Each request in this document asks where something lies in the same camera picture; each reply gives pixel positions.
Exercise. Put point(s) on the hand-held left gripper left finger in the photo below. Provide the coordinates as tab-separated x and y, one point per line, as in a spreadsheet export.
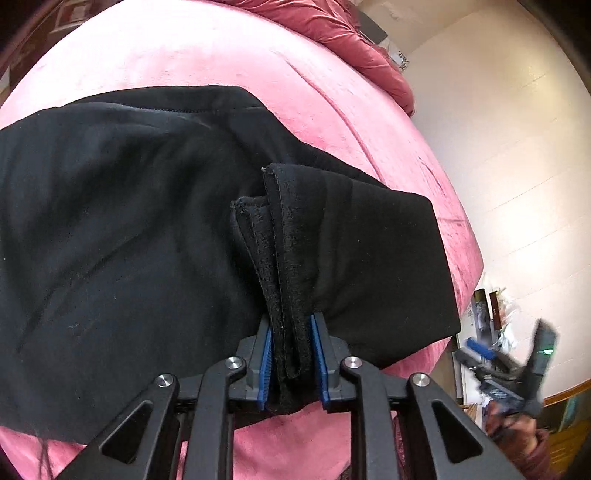
264	364

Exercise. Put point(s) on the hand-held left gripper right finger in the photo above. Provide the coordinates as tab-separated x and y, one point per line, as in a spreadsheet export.
319	364

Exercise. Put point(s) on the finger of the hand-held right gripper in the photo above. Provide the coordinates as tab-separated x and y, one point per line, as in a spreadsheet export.
480	349
496	391

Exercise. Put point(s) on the black embroidered pants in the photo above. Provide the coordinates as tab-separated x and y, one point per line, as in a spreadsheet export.
138	240

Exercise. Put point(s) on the person's right forearm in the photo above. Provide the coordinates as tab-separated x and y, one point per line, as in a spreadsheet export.
535	457

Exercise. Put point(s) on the person's right hand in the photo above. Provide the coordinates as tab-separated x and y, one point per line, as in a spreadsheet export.
508	422

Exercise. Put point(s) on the white crumpled paper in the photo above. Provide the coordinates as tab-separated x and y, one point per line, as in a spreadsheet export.
509	323

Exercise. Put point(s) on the white floral panel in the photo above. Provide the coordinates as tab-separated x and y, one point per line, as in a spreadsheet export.
400	60

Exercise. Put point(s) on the pink bed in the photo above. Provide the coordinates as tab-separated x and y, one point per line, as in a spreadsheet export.
258	50

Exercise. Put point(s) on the red duvet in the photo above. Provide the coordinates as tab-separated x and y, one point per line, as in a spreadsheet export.
341	27

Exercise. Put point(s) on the grey headboard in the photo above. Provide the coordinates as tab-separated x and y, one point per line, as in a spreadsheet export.
373	27

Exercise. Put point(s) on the picture frame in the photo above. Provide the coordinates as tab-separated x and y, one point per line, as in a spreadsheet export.
480	318

